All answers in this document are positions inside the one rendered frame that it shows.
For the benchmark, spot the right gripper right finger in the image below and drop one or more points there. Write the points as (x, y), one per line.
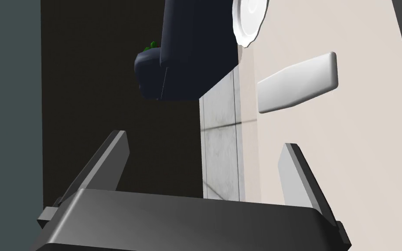
(300, 181)

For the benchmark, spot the white flat bar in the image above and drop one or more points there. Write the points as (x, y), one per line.
(297, 83)

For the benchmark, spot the white plate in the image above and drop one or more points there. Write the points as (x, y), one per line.
(248, 19)

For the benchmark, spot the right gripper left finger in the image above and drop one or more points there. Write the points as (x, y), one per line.
(106, 164)

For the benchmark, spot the green plant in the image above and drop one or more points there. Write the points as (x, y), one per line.
(151, 46)

